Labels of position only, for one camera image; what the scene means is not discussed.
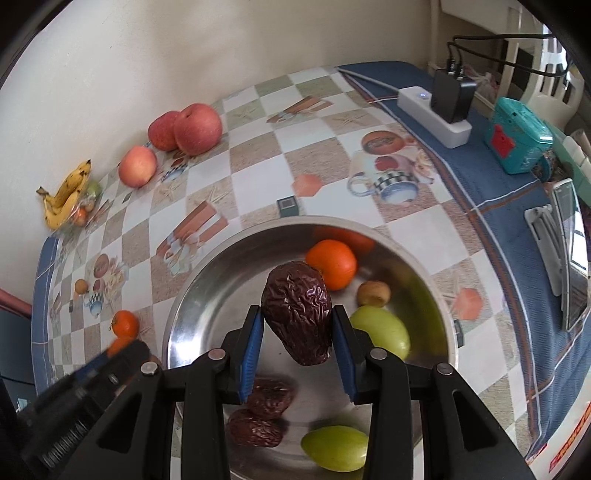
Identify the large red apple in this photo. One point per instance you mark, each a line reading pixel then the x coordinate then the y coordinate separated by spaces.
pixel 197 128

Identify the teal box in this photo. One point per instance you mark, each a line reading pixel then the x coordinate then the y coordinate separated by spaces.
pixel 517 134

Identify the clear plastic tray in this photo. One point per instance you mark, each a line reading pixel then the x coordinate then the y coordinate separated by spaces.
pixel 94 205

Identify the dark cabinet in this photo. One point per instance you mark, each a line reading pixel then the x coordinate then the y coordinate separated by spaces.
pixel 11 350

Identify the white red-printed board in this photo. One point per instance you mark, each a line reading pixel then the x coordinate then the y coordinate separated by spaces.
pixel 572 438

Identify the yellow banana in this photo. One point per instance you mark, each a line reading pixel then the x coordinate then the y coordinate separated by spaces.
pixel 57 214
pixel 76 180

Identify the black charger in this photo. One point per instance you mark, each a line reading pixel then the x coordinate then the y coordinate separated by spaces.
pixel 452 99

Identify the white chair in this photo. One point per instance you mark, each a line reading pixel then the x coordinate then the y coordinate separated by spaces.
pixel 531 69

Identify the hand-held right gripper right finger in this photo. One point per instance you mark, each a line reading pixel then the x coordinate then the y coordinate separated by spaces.
pixel 344 355

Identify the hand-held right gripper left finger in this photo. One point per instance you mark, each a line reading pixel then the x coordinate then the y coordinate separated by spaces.
pixel 251 355

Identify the green apple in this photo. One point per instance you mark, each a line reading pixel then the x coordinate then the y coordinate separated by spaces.
pixel 383 330

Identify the white phone stand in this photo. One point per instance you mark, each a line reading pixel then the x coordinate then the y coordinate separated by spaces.
pixel 547 244

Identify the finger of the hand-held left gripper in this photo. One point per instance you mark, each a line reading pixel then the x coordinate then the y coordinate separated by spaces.
pixel 115 362

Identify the pink rail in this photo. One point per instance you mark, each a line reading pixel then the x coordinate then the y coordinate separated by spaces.
pixel 14 301

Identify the dark red apple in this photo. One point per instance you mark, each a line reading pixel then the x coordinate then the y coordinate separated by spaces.
pixel 160 131

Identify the small orange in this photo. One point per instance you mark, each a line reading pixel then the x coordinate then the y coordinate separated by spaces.
pixel 82 215

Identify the round metal plate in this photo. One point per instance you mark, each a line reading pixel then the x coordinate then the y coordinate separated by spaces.
pixel 217 295

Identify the small green fruit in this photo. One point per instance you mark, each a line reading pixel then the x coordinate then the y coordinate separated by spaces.
pixel 93 188

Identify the wrinkled brown date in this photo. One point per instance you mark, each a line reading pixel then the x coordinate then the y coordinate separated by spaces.
pixel 254 434
pixel 270 397
pixel 298 318

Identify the white power strip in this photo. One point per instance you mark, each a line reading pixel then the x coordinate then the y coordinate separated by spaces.
pixel 415 105

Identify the checkered printed tablecloth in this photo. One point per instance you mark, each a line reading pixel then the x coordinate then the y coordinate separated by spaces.
pixel 258 152

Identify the pale pink apple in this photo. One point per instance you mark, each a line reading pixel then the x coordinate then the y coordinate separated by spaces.
pixel 137 166

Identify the oval green fruit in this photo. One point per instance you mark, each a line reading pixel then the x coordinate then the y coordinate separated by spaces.
pixel 334 447

